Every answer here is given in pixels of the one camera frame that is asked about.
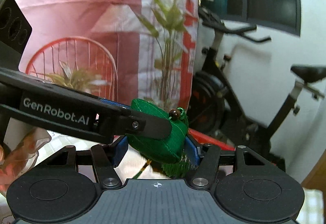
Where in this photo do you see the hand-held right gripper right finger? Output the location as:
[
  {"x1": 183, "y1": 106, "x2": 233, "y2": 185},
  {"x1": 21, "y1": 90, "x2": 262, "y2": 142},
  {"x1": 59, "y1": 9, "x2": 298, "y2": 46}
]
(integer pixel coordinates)
[{"x1": 185, "y1": 135, "x2": 277, "y2": 189}]

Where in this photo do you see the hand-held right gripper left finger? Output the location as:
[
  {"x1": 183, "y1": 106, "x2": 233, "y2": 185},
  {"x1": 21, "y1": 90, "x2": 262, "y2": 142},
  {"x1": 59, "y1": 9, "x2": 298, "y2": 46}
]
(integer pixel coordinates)
[{"x1": 46, "y1": 136, "x2": 129, "y2": 189}]

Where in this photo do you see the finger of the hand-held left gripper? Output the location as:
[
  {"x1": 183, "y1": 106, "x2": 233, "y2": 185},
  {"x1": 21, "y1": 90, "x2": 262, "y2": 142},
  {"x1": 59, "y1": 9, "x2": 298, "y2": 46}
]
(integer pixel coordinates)
[
  {"x1": 95, "y1": 106, "x2": 172, "y2": 141},
  {"x1": 98, "y1": 98, "x2": 133, "y2": 112}
]

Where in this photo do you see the green fabric sachet with tassel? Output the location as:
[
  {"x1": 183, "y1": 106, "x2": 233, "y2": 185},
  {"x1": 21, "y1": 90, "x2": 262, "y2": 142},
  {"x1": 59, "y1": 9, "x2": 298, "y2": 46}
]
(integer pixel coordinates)
[{"x1": 127, "y1": 98, "x2": 196, "y2": 180}]

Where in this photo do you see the red cardboard box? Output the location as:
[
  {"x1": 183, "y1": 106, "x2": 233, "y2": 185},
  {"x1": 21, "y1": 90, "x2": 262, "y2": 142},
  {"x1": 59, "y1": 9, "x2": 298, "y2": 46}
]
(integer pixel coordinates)
[{"x1": 187, "y1": 128, "x2": 236, "y2": 152}]

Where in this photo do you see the pale pink crumpled wrap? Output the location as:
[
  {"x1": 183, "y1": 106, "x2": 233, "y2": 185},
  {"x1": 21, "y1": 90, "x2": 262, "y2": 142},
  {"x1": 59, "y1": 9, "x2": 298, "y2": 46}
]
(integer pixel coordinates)
[{"x1": 0, "y1": 132, "x2": 51, "y2": 191}]

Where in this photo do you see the black exercise bike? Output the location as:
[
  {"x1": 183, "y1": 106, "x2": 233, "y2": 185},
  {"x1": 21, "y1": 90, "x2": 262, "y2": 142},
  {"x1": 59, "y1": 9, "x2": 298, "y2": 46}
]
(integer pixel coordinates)
[{"x1": 190, "y1": 6, "x2": 326, "y2": 171}]

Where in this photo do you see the red printed backdrop cloth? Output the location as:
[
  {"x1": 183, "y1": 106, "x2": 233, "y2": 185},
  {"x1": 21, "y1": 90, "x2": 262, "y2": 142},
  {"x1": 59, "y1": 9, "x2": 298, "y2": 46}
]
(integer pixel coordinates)
[{"x1": 0, "y1": 0, "x2": 202, "y2": 143}]

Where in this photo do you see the wooden door panel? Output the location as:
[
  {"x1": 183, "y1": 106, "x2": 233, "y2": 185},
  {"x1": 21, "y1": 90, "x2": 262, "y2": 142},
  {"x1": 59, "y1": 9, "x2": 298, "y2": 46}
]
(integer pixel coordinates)
[{"x1": 301, "y1": 155, "x2": 326, "y2": 190}]

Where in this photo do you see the checked bunny print tablecloth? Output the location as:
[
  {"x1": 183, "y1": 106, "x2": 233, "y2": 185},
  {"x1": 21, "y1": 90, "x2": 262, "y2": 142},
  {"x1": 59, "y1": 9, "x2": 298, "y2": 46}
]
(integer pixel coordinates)
[{"x1": 0, "y1": 128, "x2": 326, "y2": 224}]

